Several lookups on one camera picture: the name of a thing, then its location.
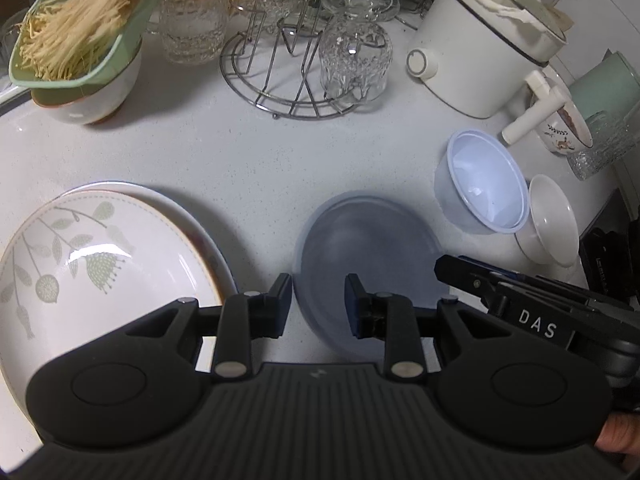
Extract white bowl with red foot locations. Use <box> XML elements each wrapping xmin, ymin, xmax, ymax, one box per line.
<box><xmin>47</xmin><ymin>47</ymin><xmax>143</xmax><ymax>126</ymax></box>

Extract white electric pot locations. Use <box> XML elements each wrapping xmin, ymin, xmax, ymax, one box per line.
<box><xmin>406</xmin><ymin>0</ymin><xmax>571</xmax><ymax>145</ymax></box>

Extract green pitcher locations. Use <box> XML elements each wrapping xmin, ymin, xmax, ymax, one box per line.
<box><xmin>567</xmin><ymin>52</ymin><xmax>640</xmax><ymax>126</ymax></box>

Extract floral patterned ceramic bowl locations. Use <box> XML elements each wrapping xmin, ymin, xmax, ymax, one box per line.
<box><xmin>542</xmin><ymin>105</ymin><xmax>593</xmax><ymax>155</ymax></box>

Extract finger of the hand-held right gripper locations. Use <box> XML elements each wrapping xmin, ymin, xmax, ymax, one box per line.
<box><xmin>434</xmin><ymin>255</ymin><xmax>501</xmax><ymax>313</ymax></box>

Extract white leaf pattern plate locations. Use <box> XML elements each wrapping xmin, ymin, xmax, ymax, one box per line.
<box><xmin>0</xmin><ymin>191</ymin><xmax>223</xmax><ymax>411</ymax></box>

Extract textured glass tumbler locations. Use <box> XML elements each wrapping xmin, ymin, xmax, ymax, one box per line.
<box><xmin>567</xmin><ymin>110</ymin><xmax>640</xmax><ymax>181</ymax></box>

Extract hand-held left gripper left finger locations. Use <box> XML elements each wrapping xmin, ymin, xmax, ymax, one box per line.
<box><xmin>125</xmin><ymin>273</ymin><xmax>293</xmax><ymax>378</ymax></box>

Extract enoki mushrooms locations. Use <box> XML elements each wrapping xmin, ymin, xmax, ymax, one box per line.
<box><xmin>17</xmin><ymin>0</ymin><xmax>161</xmax><ymax>81</ymax></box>

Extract person's right hand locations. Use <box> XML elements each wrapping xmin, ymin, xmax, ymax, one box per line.
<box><xmin>595</xmin><ymin>410</ymin><xmax>640</xmax><ymax>456</ymax></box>

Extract clear textured glass cup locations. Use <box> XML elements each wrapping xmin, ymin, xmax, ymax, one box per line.
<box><xmin>319</xmin><ymin>12</ymin><xmax>393</xmax><ymax>103</ymax></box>

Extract glass jar with red lid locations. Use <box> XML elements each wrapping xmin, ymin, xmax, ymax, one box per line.
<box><xmin>159</xmin><ymin>0</ymin><xmax>233</xmax><ymax>66</ymax></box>

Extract wire cup rack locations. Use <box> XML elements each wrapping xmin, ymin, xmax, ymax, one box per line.
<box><xmin>220</xmin><ymin>0</ymin><xmax>361</xmax><ymax>120</ymax></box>

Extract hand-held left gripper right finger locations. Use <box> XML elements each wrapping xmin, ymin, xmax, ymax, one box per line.
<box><xmin>345</xmin><ymin>274</ymin><xmax>506</xmax><ymax>379</ymax></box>

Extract white pink flower plate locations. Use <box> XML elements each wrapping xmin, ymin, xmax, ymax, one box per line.
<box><xmin>60</xmin><ymin>181</ymin><xmax>238</xmax><ymax>296</ymax></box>

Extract small white ceramic bowl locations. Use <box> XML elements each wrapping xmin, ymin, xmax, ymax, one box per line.
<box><xmin>515</xmin><ymin>174</ymin><xmax>581</xmax><ymax>267</ymax></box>

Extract pale blue plastic bowl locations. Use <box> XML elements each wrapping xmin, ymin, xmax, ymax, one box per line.
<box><xmin>294</xmin><ymin>190</ymin><xmax>448</xmax><ymax>361</ymax></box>
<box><xmin>434</xmin><ymin>130</ymin><xmax>530</xmax><ymax>235</ymax></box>

